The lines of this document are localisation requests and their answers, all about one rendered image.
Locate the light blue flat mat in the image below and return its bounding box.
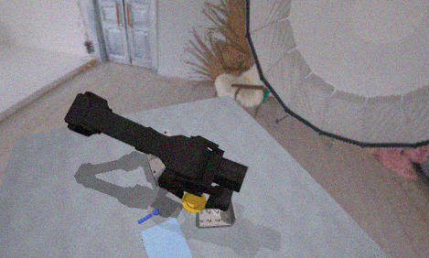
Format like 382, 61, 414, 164
141, 217, 193, 258

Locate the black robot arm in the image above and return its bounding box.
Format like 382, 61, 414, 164
64, 91, 248, 192

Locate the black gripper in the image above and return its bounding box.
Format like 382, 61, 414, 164
158, 168, 233, 211

